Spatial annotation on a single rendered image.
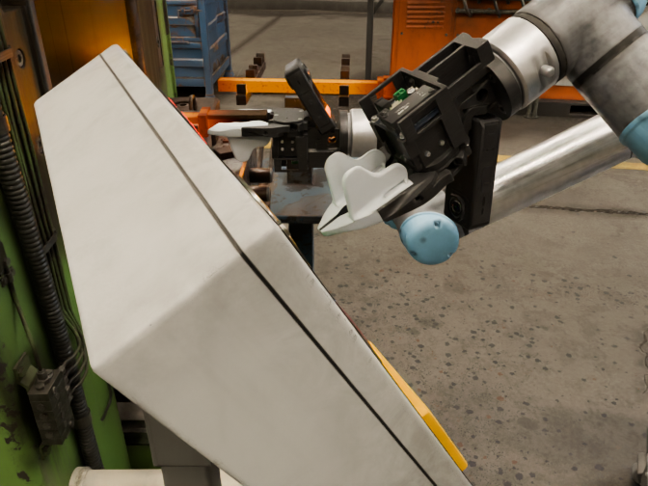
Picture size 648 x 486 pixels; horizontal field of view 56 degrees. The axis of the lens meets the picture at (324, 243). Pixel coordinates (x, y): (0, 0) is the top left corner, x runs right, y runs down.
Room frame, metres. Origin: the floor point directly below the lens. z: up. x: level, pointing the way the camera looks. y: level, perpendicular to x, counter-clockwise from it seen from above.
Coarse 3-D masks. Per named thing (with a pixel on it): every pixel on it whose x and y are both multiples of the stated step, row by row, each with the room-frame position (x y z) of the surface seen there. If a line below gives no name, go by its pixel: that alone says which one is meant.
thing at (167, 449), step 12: (156, 420) 0.32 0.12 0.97; (156, 432) 0.32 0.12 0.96; (168, 432) 0.32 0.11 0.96; (156, 444) 0.32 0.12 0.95; (168, 444) 0.32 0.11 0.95; (180, 444) 0.32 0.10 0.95; (156, 456) 0.32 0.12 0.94; (168, 456) 0.32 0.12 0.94; (180, 456) 0.32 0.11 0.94; (192, 456) 0.32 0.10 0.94
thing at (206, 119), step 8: (184, 112) 0.93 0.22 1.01; (192, 112) 0.93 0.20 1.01; (200, 112) 0.91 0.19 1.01; (208, 112) 0.92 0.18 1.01; (216, 112) 0.92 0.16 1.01; (224, 112) 0.92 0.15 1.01; (232, 112) 0.92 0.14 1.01; (240, 112) 0.92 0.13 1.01; (248, 112) 0.92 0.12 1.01; (256, 112) 0.92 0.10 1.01; (264, 112) 0.92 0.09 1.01; (192, 120) 0.90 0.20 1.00; (200, 120) 0.89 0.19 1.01; (208, 120) 0.91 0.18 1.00; (216, 120) 0.91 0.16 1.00; (224, 120) 0.91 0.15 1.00; (232, 120) 0.91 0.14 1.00; (240, 120) 0.91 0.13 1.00; (248, 120) 0.91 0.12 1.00; (256, 120) 0.91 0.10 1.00; (264, 120) 0.91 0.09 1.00; (200, 128) 0.89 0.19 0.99; (208, 128) 0.91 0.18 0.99
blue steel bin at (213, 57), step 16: (176, 0) 4.46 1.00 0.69; (192, 0) 4.45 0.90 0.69; (208, 0) 4.58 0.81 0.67; (224, 0) 5.14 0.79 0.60; (176, 16) 4.46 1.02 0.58; (192, 16) 4.46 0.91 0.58; (208, 16) 4.61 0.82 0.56; (224, 16) 5.09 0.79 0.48; (176, 32) 4.47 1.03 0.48; (192, 32) 4.46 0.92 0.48; (208, 32) 4.48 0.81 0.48; (224, 32) 5.09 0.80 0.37; (176, 48) 4.47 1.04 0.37; (192, 48) 4.46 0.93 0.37; (208, 48) 4.44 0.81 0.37; (224, 48) 5.04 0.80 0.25; (176, 64) 4.46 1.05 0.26; (192, 64) 4.45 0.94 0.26; (208, 64) 4.43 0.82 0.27; (224, 64) 4.92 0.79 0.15; (176, 80) 4.45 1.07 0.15; (192, 80) 4.44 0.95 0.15; (208, 80) 4.43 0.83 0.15; (208, 96) 4.42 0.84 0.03
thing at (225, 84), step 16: (224, 80) 1.27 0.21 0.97; (240, 80) 1.27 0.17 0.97; (256, 80) 1.27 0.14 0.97; (272, 80) 1.27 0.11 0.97; (320, 80) 1.27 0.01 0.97; (336, 80) 1.27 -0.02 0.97; (352, 80) 1.27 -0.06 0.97; (368, 80) 1.27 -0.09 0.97; (384, 80) 1.24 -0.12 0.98; (384, 96) 1.24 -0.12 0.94
